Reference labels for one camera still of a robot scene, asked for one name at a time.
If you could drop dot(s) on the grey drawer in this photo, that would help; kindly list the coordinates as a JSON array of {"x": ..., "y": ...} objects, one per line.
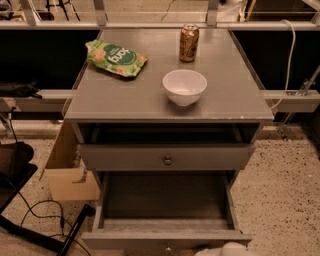
[
  {"x": 168, "y": 147},
  {"x": 164, "y": 211}
]

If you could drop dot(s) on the brown soda can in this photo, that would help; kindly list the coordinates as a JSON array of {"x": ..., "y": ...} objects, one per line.
[{"x": 189, "y": 37}]

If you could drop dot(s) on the white bowl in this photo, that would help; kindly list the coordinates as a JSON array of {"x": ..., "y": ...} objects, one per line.
[{"x": 184, "y": 87}]

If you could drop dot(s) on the green snack bag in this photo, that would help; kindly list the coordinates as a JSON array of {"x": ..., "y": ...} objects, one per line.
[{"x": 115, "y": 59}]

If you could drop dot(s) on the grey drawer cabinet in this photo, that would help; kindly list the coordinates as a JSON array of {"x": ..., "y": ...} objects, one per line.
[{"x": 173, "y": 116}]

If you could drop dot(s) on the metal frame railing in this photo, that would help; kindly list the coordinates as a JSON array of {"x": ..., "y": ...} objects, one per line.
[{"x": 256, "y": 15}]

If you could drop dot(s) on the black stand base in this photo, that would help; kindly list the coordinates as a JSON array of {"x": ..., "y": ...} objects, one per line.
[{"x": 45, "y": 225}]

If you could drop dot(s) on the cardboard box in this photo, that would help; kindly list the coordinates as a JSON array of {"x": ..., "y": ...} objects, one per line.
[{"x": 67, "y": 176}]

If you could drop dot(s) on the grey top drawer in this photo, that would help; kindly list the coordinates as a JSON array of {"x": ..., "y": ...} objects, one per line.
[{"x": 168, "y": 147}]

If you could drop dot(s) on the black chair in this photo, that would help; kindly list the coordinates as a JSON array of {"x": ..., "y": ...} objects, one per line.
[{"x": 15, "y": 170}]

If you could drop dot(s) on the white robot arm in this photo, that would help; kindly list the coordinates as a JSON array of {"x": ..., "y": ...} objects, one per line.
[{"x": 229, "y": 249}]

